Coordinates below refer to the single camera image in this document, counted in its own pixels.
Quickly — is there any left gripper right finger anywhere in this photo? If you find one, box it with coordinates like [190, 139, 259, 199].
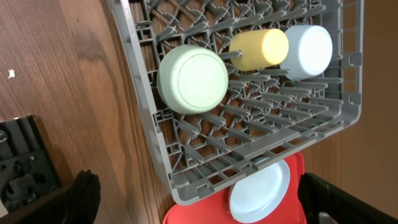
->
[297, 172, 397, 224]

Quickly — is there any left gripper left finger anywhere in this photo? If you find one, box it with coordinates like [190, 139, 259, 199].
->
[1, 170, 101, 224]

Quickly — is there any large light blue plate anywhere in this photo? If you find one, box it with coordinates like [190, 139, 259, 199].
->
[229, 160, 290, 223]

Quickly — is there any small light blue bowl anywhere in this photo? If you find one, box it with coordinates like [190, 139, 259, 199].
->
[280, 25, 333, 81]

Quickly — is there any yellow plastic cup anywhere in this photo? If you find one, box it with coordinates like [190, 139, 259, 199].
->
[229, 29, 289, 72]

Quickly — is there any light green bowl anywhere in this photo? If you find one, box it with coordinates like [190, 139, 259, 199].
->
[157, 45, 228, 114]

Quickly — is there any red plastic tray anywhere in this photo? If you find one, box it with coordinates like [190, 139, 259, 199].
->
[163, 152, 306, 224]

